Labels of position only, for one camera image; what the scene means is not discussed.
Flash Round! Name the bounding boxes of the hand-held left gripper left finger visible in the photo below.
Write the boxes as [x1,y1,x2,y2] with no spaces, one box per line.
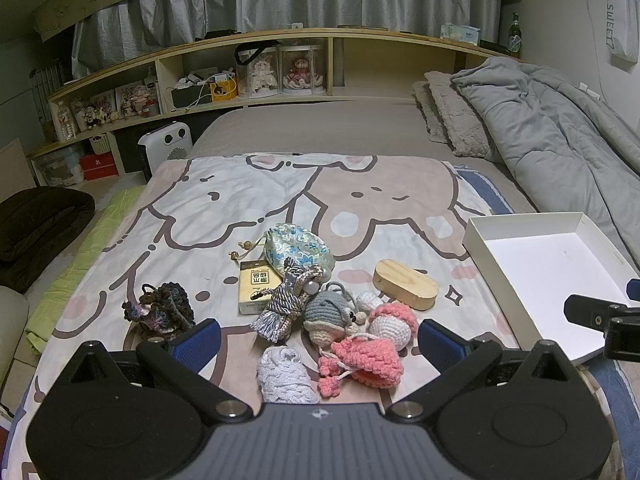
[62,318,256,425]

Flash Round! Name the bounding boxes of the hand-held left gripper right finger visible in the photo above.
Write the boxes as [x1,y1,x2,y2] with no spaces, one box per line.
[386,318,580,423]

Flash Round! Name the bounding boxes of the pink and white crochet mushroom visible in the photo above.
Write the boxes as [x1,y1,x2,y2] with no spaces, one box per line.
[367,302,420,348]

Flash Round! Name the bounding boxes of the dark multicolour crochet pouch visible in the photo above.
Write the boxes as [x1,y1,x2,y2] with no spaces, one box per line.
[122,283,195,338]

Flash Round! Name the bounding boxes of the white cardboard box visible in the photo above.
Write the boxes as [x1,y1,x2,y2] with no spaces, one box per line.
[462,211,640,367]

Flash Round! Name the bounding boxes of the pink crochet pouch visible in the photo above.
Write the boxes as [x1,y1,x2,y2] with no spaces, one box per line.
[317,336,403,398]

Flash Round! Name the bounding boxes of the oval wooden box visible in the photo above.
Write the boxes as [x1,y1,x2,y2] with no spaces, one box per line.
[372,259,440,313]

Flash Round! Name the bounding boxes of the grey braided rope tassel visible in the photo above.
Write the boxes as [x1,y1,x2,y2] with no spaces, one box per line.
[250,257,326,337]

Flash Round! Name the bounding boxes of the white crochet pouch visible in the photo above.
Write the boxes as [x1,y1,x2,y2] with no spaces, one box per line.
[256,346,321,405]

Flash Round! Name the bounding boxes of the grey crochet toy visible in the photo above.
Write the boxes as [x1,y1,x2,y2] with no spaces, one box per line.
[302,282,368,346]

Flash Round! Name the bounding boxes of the yellow card box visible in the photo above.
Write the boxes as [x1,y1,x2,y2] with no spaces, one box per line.
[237,259,285,316]

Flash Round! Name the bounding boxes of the lime green mat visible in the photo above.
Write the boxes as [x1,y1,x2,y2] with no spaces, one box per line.
[25,191,146,356]

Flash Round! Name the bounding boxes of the cartoon printed blanket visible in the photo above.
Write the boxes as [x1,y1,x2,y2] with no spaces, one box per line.
[5,152,523,480]

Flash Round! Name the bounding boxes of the grey duvet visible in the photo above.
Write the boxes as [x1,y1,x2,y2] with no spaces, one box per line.
[450,56,640,281]

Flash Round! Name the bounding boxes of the white fan heater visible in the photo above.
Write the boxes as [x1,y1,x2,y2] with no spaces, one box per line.
[137,122,193,183]

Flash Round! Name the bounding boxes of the dark brown cushion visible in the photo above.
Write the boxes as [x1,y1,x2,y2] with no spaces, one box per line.
[0,186,96,295]

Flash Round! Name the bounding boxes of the red box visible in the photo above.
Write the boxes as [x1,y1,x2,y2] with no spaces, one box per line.
[80,154,121,181]

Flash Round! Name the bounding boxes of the clear storage bin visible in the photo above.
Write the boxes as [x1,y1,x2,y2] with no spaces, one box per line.
[35,147,83,186]

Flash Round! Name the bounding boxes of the fluffy beige pillow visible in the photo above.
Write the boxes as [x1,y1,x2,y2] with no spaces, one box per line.
[411,80,451,143]
[424,71,501,158]

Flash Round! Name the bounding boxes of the bed with taupe sheet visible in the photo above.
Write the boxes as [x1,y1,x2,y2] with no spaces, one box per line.
[190,102,538,216]

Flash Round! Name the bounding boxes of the black speaker box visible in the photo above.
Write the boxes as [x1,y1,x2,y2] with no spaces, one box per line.
[170,87,211,109]

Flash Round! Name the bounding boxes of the small plush figurines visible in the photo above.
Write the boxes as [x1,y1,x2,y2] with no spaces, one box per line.
[81,104,110,129]

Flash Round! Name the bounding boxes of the yellow mug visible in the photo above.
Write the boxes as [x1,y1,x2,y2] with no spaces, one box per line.
[209,79,238,102]

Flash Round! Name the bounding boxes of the cartoon picture card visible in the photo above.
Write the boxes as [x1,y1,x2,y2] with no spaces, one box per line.
[90,91,118,123]
[116,82,151,116]

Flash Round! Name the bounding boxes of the clear water bottle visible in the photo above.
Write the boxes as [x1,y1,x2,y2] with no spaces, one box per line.
[56,101,77,142]

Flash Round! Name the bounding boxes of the clear doll display case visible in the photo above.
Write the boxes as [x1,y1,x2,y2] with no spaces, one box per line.
[279,44,327,96]
[236,42,281,98]

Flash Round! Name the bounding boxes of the green glass bottle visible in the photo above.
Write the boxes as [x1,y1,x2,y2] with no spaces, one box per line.
[505,11,523,57]

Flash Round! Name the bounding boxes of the tissue box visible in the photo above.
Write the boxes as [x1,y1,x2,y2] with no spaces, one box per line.
[440,23,481,45]

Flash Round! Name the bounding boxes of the wooden headboard shelf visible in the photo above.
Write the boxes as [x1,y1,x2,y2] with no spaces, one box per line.
[27,27,521,191]

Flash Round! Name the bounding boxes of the floral drawstring pouch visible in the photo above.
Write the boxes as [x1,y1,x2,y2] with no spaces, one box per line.
[229,224,335,281]

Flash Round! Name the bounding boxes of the white chargers and cables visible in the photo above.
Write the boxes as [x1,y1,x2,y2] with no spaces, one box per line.
[175,71,228,95]

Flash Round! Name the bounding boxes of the white wire rack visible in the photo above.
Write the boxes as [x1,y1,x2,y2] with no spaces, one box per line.
[30,60,73,126]

